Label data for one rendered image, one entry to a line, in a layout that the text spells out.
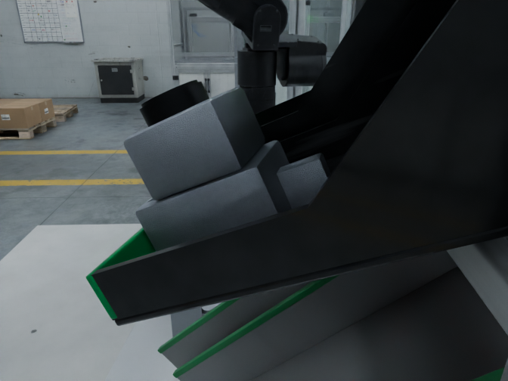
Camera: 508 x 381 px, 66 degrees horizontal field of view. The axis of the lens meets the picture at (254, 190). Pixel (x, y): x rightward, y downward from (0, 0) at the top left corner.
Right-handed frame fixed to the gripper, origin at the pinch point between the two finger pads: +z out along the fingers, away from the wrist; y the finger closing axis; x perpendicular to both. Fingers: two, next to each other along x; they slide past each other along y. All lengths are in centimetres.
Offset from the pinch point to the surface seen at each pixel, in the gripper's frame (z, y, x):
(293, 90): 0, 107, -7
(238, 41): -19, 82, 13
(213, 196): -15.7, -44.9, -2.0
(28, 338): 21.8, -16.2, 33.4
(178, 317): 15.1, -17.0, 9.2
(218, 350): 1.6, -35.8, -0.1
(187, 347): 4.4, -32.9, 3.3
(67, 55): 27, 745, 453
